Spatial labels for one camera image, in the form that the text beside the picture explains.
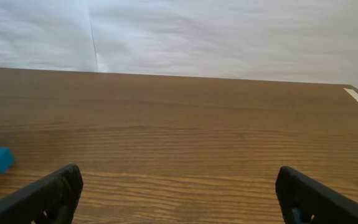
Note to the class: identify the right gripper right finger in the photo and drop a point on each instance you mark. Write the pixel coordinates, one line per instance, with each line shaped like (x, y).
(315, 202)

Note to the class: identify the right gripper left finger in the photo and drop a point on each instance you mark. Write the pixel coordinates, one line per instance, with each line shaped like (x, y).
(41, 199)

